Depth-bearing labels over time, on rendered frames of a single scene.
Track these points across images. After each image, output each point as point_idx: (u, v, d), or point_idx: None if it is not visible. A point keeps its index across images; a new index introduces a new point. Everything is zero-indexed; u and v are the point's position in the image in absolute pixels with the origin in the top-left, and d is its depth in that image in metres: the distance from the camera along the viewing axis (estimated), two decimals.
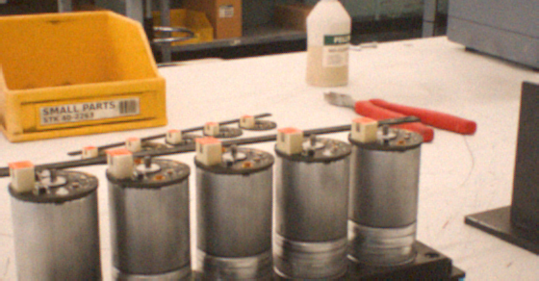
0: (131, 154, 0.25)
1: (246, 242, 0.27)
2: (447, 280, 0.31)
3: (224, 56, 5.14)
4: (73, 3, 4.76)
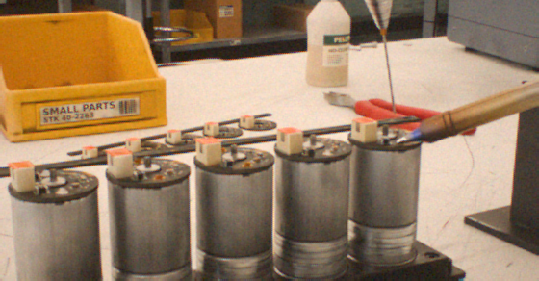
0: (131, 154, 0.25)
1: (246, 242, 0.27)
2: (447, 280, 0.31)
3: (224, 56, 5.14)
4: (73, 3, 4.76)
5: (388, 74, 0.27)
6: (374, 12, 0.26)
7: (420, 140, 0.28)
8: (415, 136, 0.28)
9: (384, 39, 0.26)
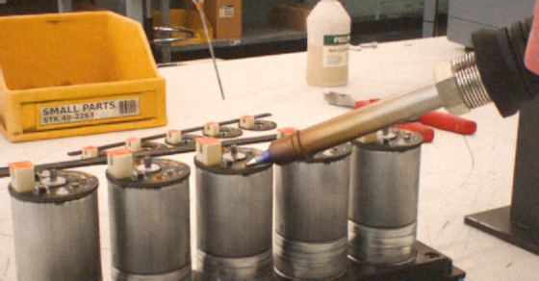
0: (131, 154, 0.25)
1: (246, 242, 0.27)
2: (447, 280, 0.31)
3: (224, 56, 5.14)
4: (73, 3, 4.76)
5: (211, 55, 0.24)
6: None
7: (269, 162, 0.26)
8: (264, 158, 0.26)
9: (202, 15, 0.23)
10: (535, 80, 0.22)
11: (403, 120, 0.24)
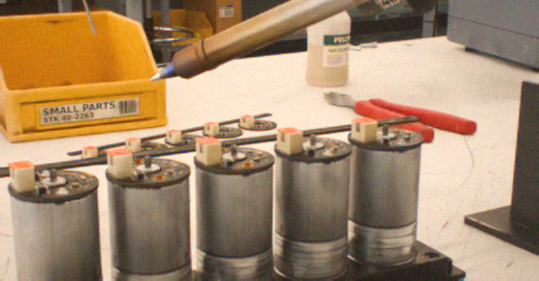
0: (131, 154, 0.25)
1: (246, 242, 0.27)
2: (447, 280, 0.31)
3: None
4: (73, 3, 4.76)
5: None
6: None
7: (174, 75, 0.24)
8: (168, 70, 0.24)
9: None
10: None
11: (313, 22, 0.22)
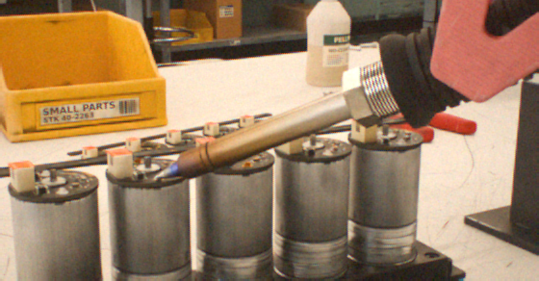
0: (131, 154, 0.25)
1: (246, 242, 0.27)
2: (447, 280, 0.31)
3: (224, 56, 5.14)
4: (73, 3, 4.76)
5: None
6: None
7: (178, 175, 0.25)
8: (172, 170, 0.25)
9: None
10: (444, 89, 0.21)
11: (313, 132, 0.23)
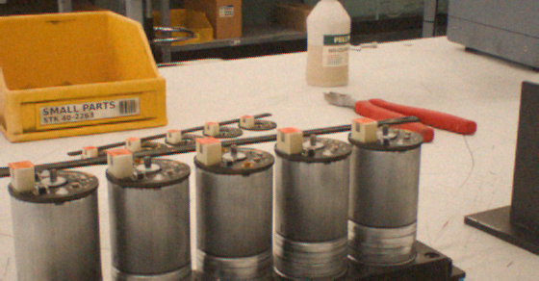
0: (131, 154, 0.25)
1: (246, 242, 0.27)
2: (447, 280, 0.31)
3: (224, 56, 5.14)
4: (73, 3, 4.76)
5: None
6: None
7: None
8: None
9: None
10: None
11: None
